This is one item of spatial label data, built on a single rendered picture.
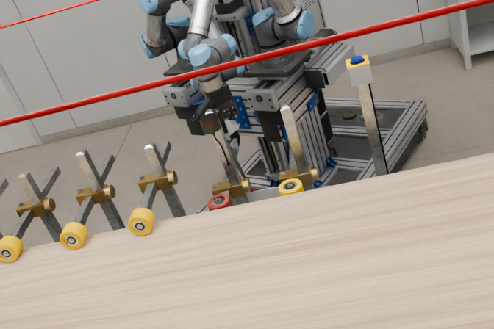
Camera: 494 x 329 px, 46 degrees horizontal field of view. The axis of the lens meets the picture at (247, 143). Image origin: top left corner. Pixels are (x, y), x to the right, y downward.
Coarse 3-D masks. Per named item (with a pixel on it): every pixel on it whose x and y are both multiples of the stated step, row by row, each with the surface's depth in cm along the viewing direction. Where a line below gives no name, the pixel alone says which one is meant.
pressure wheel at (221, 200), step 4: (216, 196) 199; (220, 196) 199; (224, 196) 198; (228, 196) 197; (208, 200) 198; (212, 200) 198; (216, 200) 196; (220, 200) 196; (224, 200) 195; (228, 200) 195; (208, 204) 196; (212, 204) 195; (216, 204) 195; (220, 204) 194; (224, 204) 194; (228, 204) 195; (212, 208) 194; (216, 208) 193; (220, 208) 193
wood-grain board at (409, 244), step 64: (320, 192) 185; (384, 192) 175; (448, 192) 167; (64, 256) 196; (128, 256) 185; (192, 256) 176; (256, 256) 167; (320, 256) 160; (384, 256) 152; (448, 256) 146; (0, 320) 176; (64, 320) 168; (128, 320) 160; (192, 320) 153; (256, 320) 146; (320, 320) 140; (384, 320) 135; (448, 320) 130
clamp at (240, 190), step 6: (240, 180) 210; (246, 180) 209; (222, 186) 210; (228, 186) 209; (234, 186) 208; (240, 186) 208; (246, 186) 208; (216, 192) 210; (234, 192) 209; (240, 192) 209; (246, 192) 210
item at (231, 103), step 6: (216, 90) 198; (222, 90) 199; (228, 90) 201; (216, 96) 201; (222, 96) 202; (228, 96) 202; (216, 102) 201; (222, 102) 202; (228, 102) 202; (234, 102) 201; (216, 108) 201; (222, 108) 201; (228, 108) 202; (234, 108) 204; (222, 114) 202; (228, 114) 204; (234, 114) 203
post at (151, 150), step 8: (152, 144) 204; (152, 152) 203; (152, 160) 205; (160, 160) 207; (152, 168) 207; (160, 168) 207; (160, 176) 208; (168, 192) 212; (168, 200) 214; (176, 200) 214; (176, 208) 215; (176, 216) 217
